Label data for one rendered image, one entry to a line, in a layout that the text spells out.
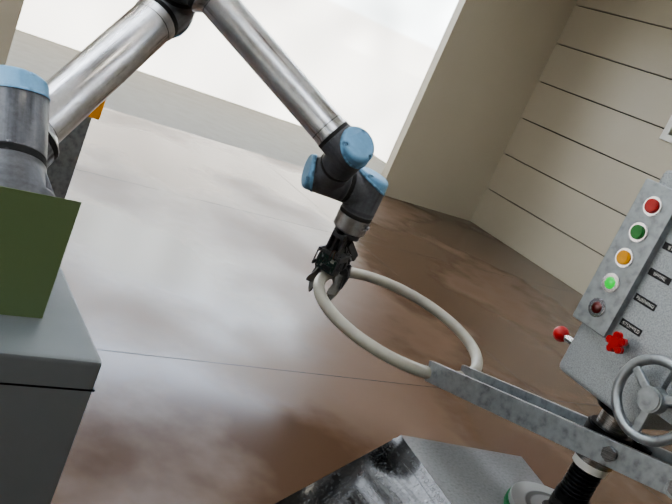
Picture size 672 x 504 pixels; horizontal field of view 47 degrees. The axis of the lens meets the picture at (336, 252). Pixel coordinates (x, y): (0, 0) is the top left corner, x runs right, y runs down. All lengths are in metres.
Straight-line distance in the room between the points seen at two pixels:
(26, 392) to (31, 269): 0.22
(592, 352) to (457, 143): 8.38
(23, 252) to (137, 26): 0.68
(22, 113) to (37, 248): 0.24
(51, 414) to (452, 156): 8.62
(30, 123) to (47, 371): 0.44
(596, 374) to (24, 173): 1.07
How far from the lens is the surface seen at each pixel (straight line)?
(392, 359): 1.79
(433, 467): 1.62
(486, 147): 10.11
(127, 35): 1.88
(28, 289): 1.50
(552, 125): 9.92
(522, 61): 10.05
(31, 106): 1.52
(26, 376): 1.43
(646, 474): 1.49
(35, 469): 1.56
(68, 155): 2.60
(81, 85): 1.78
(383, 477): 1.62
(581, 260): 9.17
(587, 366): 1.49
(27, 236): 1.45
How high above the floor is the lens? 1.54
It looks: 15 degrees down
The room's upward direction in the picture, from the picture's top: 24 degrees clockwise
